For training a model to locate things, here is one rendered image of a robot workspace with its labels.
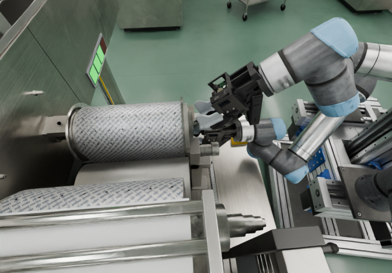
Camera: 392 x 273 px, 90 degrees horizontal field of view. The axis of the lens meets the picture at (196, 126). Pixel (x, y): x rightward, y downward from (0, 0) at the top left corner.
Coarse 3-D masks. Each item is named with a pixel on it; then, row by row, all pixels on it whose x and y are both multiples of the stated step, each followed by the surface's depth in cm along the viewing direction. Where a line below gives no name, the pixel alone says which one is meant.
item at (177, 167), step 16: (144, 160) 49; (160, 160) 48; (176, 160) 48; (80, 176) 44; (96, 176) 44; (112, 176) 44; (128, 176) 44; (144, 176) 44; (160, 176) 44; (176, 176) 44
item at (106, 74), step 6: (102, 66) 124; (108, 66) 130; (102, 72) 128; (108, 72) 130; (102, 78) 132; (108, 78) 132; (108, 84) 136; (114, 84) 139; (108, 90) 141; (114, 90) 141; (114, 96) 146; (120, 96) 150; (114, 102) 151; (120, 102) 152
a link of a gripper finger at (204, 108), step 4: (200, 100) 49; (196, 104) 50; (200, 104) 50; (204, 104) 50; (208, 104) 50; (200, 108) 51; (204, 108) 51; (208, 108) 51; (212, 108) 50; (200, 112) 52; (204, 112) 52; (208, 112) 51; (212, 112) 51; (196, 120) 53
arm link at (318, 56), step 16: (320, 32) 34; (336, 32) 32; (352, 32) 32; (288, 48) 37; (304, 48) 35; (320, 48) 33; (336, 48) 33; (352, 48) 33; (288, 64) 36; (304, 64) 35; (320, 64) 35; (336, 64) 35; (304, 80) 40; (320, 80) 37
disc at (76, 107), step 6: (72, 108) 45; (78, 108) 47; (72, 114) 44; (66, 120) 43; (72, 120) 44; (66, 126) 42; (66, 132) 42; (66, 138) 42; (72, 138) 44; (72, 144) 44; (72, 150) 43; (78, 156) 46; (84, 156) 48
